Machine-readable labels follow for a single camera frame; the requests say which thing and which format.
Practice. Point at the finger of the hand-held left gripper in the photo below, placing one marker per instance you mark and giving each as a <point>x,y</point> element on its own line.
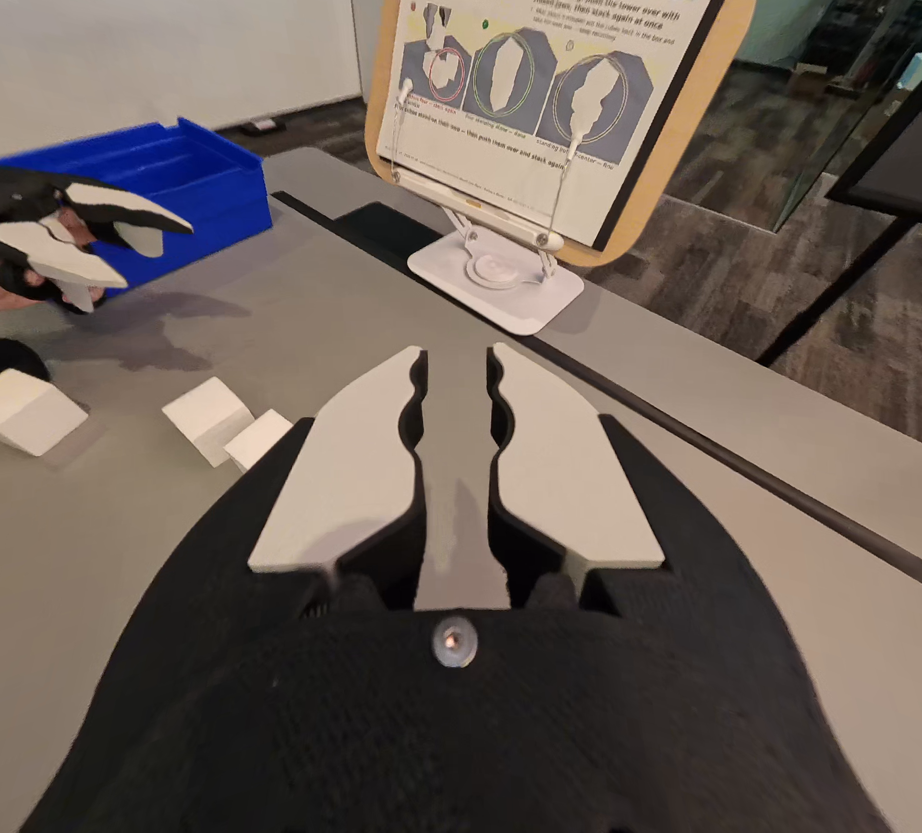
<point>57,256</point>
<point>129,210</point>

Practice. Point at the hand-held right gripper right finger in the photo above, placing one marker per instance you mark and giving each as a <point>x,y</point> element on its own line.
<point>576,487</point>

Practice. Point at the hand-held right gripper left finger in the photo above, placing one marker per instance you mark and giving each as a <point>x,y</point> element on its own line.
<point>331,487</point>

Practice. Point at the white foam cube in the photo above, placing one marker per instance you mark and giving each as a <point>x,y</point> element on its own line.
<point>205,415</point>
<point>256,440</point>
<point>36,422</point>

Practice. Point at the person's left hand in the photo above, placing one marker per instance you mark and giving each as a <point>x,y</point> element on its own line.
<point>76,228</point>

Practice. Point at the blue plastic bin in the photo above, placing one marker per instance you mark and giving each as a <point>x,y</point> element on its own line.
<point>216,199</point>

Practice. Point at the black mesh wrist rest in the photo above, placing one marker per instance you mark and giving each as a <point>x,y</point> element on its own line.
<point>21,361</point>

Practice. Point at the black floor box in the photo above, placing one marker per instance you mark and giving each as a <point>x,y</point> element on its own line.
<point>263,125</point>

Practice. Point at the white document stand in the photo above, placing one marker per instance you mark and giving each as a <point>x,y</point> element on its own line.
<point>533,307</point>

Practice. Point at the printed instruction sheet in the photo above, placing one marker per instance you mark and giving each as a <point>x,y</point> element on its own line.
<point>468,163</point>

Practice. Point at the wooden document board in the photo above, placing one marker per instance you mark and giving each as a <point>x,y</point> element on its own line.
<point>681,127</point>

